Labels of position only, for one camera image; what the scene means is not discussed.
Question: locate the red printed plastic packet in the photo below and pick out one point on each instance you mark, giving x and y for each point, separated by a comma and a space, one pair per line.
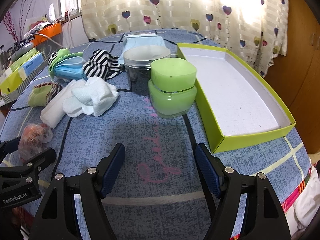
32, 140

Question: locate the white mint sock pair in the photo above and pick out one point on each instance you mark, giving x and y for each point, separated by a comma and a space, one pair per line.
92, 97

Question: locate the white towel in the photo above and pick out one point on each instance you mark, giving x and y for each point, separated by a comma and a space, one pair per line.
52, 114

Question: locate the wooden wardrobe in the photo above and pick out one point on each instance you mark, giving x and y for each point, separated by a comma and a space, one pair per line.
295, 77

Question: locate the blue face masks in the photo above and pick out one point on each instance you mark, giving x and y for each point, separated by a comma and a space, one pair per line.
70, 68

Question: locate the green cardboard box tray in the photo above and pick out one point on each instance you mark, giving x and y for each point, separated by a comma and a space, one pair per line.
237, 106

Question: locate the orange plastic bin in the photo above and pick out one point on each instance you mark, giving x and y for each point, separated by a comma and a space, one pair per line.
50, 31

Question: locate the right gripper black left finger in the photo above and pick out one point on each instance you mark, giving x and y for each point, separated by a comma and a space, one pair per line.
56, 216

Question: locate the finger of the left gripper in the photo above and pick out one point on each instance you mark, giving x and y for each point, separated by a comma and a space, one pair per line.
10, 146
34, 165

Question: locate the purple decorative branches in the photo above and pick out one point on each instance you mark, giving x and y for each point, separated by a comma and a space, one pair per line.
15, 18

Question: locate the green cloth with striped edge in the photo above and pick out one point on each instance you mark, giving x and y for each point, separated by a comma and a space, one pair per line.
43, 93

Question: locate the clear jar with grey lid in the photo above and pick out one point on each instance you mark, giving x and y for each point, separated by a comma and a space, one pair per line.
137, 63

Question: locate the light blue wet wipes pack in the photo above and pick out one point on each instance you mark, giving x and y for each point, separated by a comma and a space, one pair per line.
140, 39

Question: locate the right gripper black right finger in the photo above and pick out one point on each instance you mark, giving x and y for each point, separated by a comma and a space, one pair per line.
235, 199

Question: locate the heart patterned curtain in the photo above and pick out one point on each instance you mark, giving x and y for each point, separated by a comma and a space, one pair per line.
255, 30

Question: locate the green plastic jar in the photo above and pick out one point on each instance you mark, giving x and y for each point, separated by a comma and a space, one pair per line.
172, 88

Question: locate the black white striped sock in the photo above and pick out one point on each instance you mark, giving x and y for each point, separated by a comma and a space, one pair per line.
52, 57
102, 64

